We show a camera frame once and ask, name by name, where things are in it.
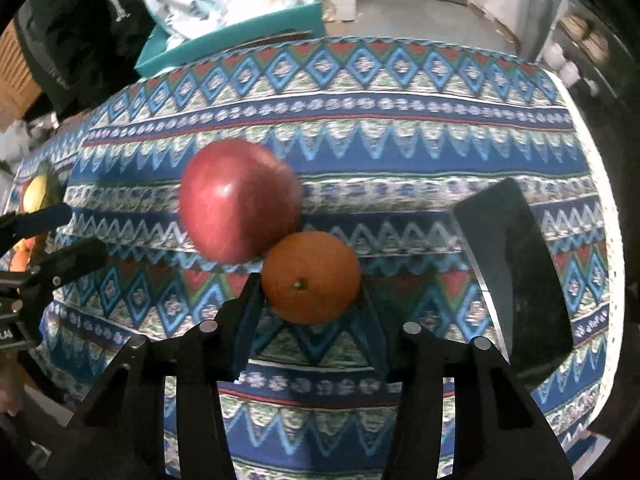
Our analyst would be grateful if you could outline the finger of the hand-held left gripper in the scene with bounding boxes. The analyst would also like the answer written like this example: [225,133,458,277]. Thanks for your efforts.
[0,203,73,241]
[22,240,108,293]

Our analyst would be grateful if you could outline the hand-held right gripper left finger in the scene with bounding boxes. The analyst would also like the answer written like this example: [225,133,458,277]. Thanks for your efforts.
[47,274,266,480]

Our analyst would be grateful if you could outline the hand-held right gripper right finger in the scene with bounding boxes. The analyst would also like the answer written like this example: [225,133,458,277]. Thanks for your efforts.
[356,285,573,480]

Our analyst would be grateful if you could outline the orange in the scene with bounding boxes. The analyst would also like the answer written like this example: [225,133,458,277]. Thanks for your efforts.
[10,240,46,272]
[261,231,361,325]

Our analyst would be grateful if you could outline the red apple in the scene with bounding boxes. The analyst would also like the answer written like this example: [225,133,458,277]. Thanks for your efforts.
[179,138,303,266]

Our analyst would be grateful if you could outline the wooden louvered door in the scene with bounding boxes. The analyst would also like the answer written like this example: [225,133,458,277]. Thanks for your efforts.
[0,30,43,116]

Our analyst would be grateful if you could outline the dark hanging clothes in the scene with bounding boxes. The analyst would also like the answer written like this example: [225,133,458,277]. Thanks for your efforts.
[12,0,156,116]

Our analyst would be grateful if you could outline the blue patterned tablecloth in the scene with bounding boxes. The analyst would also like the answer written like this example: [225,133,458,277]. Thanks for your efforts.
[10,35,623,480]

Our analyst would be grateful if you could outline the teal box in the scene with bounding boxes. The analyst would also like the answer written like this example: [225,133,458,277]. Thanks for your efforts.
[135,0,323,78]

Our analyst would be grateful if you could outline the shoe rack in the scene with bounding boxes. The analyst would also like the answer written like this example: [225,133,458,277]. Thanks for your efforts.
[545,0,616,106]

